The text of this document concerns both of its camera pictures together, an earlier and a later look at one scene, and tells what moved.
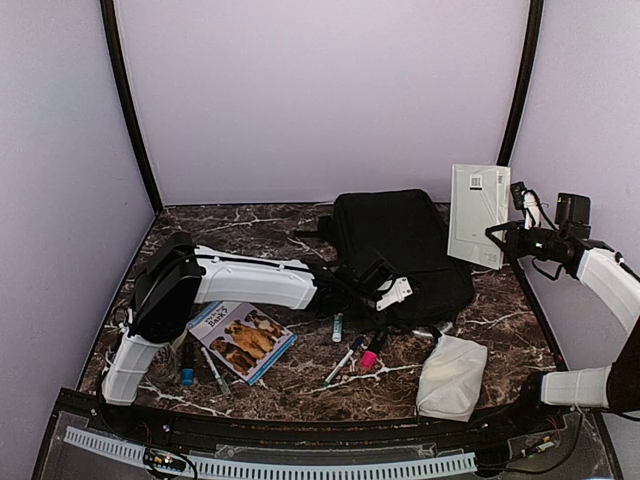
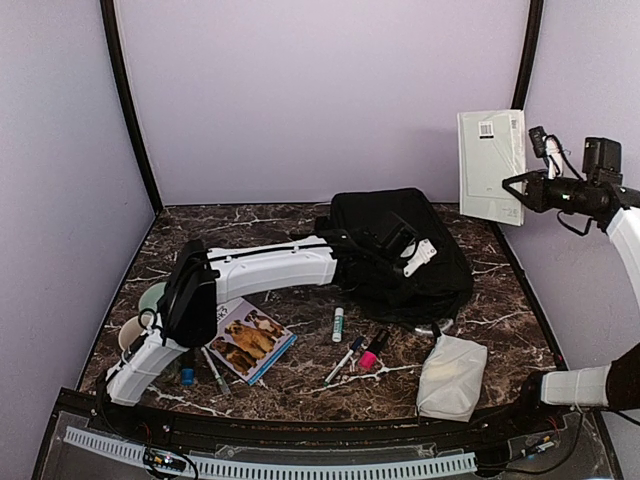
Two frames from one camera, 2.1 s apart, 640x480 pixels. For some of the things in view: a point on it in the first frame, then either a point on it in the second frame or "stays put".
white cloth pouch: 451,378 stays put
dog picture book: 245,339 stays put
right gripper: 515,251 to 535,197
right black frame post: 532,47 stays put
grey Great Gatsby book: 479,200 to 491,148
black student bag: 404,226 stays put
